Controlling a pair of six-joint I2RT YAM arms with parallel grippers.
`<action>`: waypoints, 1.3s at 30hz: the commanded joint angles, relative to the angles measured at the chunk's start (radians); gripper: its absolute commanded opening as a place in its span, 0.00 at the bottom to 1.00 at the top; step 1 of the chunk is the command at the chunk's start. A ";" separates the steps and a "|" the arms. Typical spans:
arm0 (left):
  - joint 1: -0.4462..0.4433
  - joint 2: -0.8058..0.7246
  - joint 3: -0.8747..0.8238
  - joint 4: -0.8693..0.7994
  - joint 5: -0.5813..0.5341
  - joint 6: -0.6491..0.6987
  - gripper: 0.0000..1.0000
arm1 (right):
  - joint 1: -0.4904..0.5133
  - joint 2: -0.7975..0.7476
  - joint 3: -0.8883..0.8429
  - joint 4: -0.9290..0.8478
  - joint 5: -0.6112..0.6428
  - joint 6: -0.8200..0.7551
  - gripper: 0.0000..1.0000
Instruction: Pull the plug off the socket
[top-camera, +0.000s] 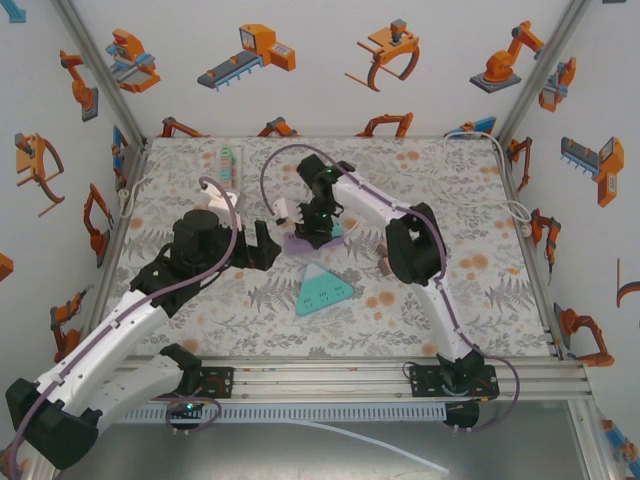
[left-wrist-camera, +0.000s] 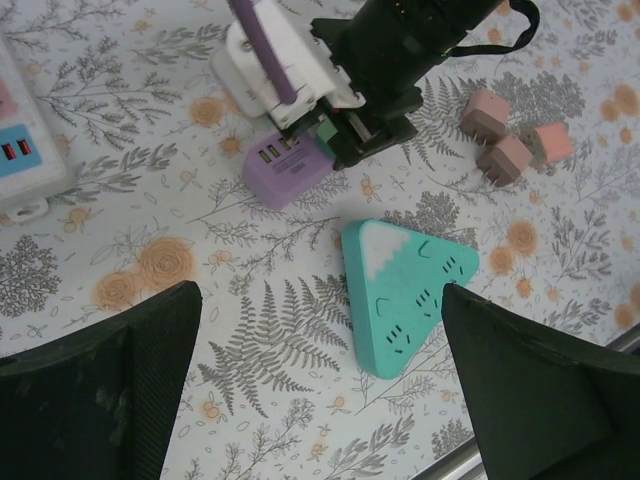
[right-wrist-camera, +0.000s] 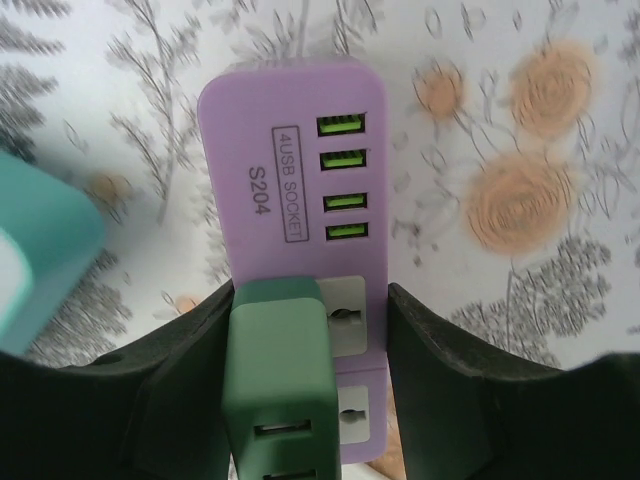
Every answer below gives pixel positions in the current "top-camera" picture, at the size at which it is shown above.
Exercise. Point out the purple power strip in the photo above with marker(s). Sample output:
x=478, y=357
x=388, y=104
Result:
x=295, y=246

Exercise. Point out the teal USB plug adapter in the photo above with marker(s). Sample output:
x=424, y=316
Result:
x=338, y=227
x=226, y=173

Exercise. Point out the teal triangular power strip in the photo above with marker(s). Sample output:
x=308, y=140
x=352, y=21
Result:
x=320, y=295

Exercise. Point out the long white power strip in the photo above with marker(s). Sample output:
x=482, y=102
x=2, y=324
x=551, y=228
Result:
x=238, y=165

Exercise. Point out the green USB plug adapter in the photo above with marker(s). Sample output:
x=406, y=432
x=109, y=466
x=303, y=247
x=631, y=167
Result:
x=226, y=150

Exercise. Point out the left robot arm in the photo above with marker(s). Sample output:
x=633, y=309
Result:
x=50, y=430

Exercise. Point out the floral tablecloth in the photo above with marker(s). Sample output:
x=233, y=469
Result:
x=320, y=340

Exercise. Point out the black controller board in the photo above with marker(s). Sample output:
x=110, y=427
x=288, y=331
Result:
x=187, y=407
x=462, y=412

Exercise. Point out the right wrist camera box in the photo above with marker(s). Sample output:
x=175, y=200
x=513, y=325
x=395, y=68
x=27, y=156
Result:
x=285, y=209

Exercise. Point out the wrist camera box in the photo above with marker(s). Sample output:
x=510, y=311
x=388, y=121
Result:
x=285, y=209
x=220, y=200

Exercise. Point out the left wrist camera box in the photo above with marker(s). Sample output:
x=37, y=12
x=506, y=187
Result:
x=220, y=200

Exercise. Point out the aluminium side rail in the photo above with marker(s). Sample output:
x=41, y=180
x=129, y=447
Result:
x=510, y=175
x=114, y=225

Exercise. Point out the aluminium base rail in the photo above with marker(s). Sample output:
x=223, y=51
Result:
x=325, y=380

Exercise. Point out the aluminium frame post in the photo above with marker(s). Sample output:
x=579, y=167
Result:
x=96, y=60
x=547, y=60

